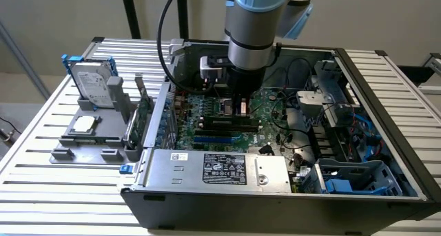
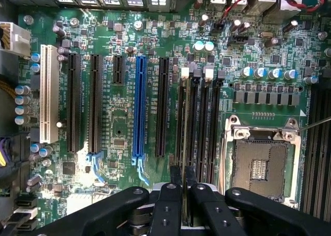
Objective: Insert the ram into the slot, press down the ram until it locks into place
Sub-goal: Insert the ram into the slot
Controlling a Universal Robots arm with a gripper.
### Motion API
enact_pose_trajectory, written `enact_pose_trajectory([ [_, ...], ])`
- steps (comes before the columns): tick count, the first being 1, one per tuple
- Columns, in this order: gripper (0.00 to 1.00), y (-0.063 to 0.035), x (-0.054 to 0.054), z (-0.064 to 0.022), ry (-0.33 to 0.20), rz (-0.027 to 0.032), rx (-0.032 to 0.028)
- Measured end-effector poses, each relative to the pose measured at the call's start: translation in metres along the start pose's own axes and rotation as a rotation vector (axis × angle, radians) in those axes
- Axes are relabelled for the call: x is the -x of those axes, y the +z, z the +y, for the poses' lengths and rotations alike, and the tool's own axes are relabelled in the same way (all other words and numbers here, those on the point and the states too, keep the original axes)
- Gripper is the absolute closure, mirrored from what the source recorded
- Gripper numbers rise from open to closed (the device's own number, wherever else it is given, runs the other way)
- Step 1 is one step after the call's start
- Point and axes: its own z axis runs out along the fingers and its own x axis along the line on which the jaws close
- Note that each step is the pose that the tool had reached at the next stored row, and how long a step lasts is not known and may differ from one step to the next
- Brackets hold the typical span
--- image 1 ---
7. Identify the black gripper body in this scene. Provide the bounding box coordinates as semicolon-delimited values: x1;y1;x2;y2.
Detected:
228;67;267;95

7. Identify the black RAM slot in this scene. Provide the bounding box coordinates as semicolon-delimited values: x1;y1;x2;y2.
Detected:
199;124;260;134

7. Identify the blue expansion slot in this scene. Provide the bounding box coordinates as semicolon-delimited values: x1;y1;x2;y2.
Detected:
192;135;243;145

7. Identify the CPU socket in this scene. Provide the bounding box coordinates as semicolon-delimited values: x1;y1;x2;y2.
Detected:
213;97;236;116

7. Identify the green motherboard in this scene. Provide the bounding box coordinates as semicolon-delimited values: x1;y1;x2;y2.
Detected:
155;86;311;155

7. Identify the grey metal drive cage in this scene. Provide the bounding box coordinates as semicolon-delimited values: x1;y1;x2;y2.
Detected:
295;59;364;130

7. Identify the green graphics card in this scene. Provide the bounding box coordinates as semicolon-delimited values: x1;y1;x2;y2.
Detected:
124;72;155;147

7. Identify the silver power supply unit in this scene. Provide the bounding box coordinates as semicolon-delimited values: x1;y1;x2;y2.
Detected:
141;149;295;194

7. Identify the black vertical pole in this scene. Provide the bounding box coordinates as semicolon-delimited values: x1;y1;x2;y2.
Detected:
176;0;191;39
119;0;143;39

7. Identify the black open PC case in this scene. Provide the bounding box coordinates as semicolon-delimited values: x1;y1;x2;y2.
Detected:
119;38;441;232

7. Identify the grey parts rack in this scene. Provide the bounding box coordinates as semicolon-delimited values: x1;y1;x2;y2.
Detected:
49;76;155;165

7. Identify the silver CPU chip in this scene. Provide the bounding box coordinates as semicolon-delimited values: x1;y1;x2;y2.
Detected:
73;116;96;132

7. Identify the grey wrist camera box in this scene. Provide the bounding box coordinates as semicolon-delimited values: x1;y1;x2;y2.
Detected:
199;55;229;85

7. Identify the black internal wire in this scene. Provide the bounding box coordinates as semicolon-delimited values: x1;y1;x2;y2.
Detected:
275;57;315;110

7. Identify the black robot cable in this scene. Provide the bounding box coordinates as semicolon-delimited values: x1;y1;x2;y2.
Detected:
156;0;189;93

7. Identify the blue data wire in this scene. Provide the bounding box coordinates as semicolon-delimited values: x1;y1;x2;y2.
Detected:
347;111;384;167

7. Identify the hard disk in blue bracket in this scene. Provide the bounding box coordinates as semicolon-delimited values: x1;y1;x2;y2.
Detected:
61;54;121;110

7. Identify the grey metal frame post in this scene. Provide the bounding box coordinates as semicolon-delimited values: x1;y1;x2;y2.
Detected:
0;20;49;100

